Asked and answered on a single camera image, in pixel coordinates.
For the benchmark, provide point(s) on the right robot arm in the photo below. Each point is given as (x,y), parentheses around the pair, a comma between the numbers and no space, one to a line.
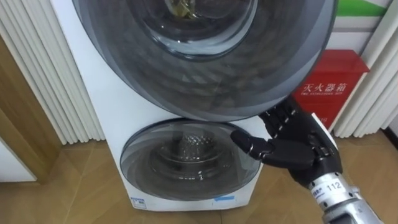
(342,199)

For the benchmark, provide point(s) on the round dark glass washer door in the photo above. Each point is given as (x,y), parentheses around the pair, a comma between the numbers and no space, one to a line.
(217,84)

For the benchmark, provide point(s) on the wooden door frame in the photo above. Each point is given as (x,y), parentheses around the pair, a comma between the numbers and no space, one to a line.
(21,124)

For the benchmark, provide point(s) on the white and green wall board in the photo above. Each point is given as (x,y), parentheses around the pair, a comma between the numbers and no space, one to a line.
(357,21)

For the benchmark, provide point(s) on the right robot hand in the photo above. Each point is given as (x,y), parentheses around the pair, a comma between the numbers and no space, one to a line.
(298,143)

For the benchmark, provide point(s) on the red fire extinguisher box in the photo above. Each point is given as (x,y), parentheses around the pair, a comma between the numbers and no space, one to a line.
(328,87)

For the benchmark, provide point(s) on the white stacked washing machine tower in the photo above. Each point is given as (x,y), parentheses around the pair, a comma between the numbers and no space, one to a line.
(105,102)

